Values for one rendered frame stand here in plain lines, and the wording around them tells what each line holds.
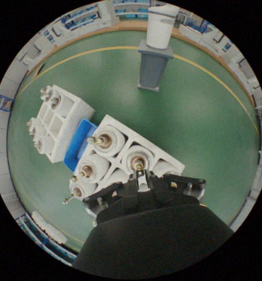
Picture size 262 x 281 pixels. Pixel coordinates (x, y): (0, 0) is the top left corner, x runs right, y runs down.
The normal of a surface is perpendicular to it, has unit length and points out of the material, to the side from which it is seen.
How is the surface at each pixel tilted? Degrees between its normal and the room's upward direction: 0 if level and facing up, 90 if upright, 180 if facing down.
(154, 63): 90
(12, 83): 90
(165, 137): 0
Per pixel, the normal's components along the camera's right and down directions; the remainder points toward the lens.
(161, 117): -0.05, -0.04
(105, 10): -0.18, 0.98
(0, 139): 0.98, 0.18
